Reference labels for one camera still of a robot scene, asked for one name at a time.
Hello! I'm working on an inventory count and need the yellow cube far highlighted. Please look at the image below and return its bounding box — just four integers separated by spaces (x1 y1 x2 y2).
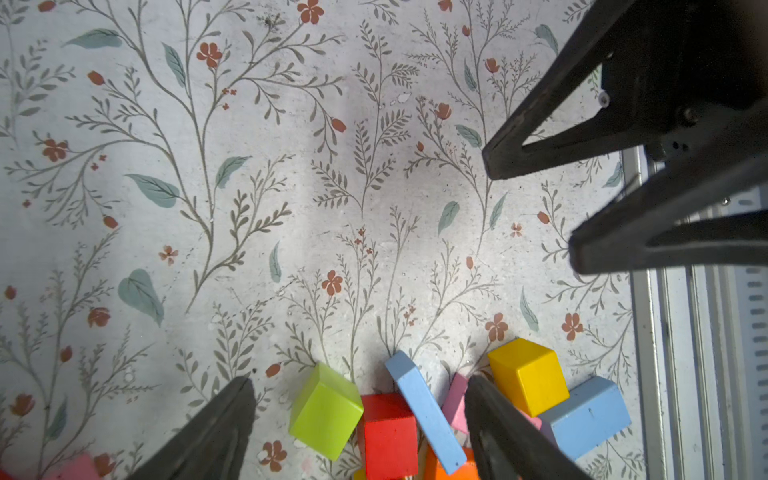
488 338 570 417

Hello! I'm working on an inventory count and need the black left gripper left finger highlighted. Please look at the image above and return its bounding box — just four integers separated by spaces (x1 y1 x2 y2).
130 376 256 480

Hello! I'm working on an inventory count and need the red cube block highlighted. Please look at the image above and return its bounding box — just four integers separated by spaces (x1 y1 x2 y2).
357 392 419 480

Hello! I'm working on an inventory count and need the green cube block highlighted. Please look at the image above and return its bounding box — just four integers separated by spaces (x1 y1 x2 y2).
289 362 364 461

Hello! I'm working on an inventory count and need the light blue narrow block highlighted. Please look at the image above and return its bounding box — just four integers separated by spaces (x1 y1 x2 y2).
385 351 467 475

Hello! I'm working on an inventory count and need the pink rectangular block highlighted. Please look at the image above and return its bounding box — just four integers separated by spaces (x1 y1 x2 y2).
44 454 101 480

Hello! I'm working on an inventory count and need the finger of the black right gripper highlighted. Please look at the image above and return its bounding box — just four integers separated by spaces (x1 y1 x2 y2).
481 0 667 181
569 152 767 274

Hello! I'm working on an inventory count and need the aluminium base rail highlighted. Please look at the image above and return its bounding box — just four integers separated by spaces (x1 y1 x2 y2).
620 146 768 480

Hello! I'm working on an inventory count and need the long orange block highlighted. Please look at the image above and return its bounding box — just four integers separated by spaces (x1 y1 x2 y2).
422 446 481 480

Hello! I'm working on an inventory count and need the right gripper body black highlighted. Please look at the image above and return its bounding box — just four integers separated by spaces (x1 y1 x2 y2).
602 1 767 162

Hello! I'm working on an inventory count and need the pink block lower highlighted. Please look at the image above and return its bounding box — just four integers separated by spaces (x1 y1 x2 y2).
441 371 544 436

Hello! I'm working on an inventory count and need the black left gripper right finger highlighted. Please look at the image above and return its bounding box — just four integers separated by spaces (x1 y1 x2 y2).
465 375 589 480

